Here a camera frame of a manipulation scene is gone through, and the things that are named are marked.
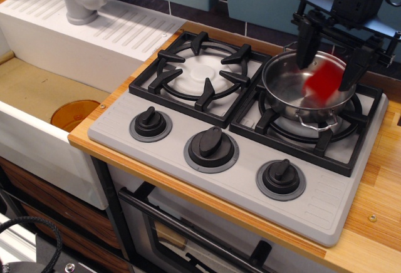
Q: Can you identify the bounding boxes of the black middle stove knob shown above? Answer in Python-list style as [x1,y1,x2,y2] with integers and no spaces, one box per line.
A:
[184,126,239,174]

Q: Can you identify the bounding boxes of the wooden drawer fronts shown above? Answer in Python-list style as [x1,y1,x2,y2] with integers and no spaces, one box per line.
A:
[1,158,132,272]

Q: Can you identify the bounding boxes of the black burner grate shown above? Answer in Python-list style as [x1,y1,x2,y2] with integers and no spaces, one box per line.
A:
[129,31,271,128]
[230,72,388,177]

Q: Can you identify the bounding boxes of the black stove knob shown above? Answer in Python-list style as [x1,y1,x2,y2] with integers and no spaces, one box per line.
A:
[256,159,306,202]
[129,106,172,143]
[184,126,239,174]

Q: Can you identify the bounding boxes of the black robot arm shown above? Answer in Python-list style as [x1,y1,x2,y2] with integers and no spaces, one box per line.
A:
[292,0,400,91]

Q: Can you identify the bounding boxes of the red cube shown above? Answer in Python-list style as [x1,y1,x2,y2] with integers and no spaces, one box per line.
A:
[301,60,344,106]

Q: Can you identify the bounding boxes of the black left stove knob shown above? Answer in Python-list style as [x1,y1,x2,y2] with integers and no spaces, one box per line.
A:
[129,106,172,143]

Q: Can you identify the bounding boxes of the white toy sink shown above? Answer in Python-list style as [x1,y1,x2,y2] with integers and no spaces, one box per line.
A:
[1,0,184,210]

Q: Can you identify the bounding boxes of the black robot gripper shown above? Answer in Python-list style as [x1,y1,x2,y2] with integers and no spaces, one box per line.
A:
[292,0,400,91]

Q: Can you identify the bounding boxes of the black left burner grate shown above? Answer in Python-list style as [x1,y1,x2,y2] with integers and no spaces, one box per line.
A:
[129,31,271,128]

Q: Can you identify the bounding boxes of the black right stove knob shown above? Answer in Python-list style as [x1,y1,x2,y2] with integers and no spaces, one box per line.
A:
[256,159,306,202]

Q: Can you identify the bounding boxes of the black right burner grate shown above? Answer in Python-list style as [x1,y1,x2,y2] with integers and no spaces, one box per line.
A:
[230,72,388,177]

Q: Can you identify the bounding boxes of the black braided cable foreground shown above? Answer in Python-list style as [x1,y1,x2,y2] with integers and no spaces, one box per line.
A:
[0,216,63,273]

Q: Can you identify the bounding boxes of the grey toy stove top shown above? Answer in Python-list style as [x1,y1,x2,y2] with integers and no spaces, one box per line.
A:
[86,31,389,248]

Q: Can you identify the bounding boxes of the stainless steel pan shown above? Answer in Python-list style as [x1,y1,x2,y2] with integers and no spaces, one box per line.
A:
[262,50,356,132]

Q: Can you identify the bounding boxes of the oven door with handle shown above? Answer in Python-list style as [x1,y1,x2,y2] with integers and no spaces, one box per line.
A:
[117,180,326,273]

